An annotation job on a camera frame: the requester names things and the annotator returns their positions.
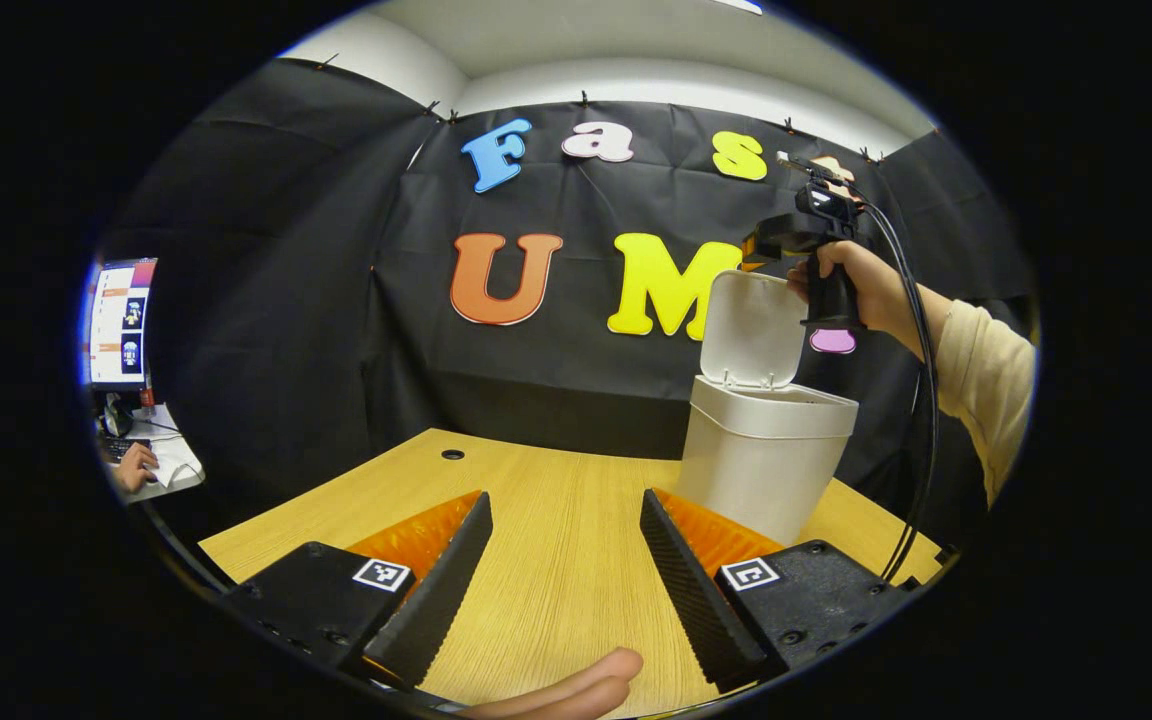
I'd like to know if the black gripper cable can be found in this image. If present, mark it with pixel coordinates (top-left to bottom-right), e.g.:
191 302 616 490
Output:
851 180 941 586

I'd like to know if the white garbage bin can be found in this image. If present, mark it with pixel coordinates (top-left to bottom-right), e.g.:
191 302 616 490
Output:
676 269 860 547

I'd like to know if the computer monitor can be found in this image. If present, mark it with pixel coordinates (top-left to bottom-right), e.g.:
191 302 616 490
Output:
85 257 159 392

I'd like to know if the white side desk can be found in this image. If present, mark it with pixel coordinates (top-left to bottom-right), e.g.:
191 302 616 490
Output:
94 400 207 505

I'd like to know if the wooden desktop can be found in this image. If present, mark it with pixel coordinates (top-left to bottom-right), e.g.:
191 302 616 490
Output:
198 428 945 719

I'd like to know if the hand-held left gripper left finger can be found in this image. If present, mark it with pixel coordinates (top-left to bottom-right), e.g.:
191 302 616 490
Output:
224 490 494 691

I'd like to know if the black backdrop cloth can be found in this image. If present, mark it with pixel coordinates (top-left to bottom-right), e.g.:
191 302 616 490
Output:
96 58 1037 546

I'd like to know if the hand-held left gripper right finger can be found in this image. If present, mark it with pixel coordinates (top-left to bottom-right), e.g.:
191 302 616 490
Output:
639 487 922 694

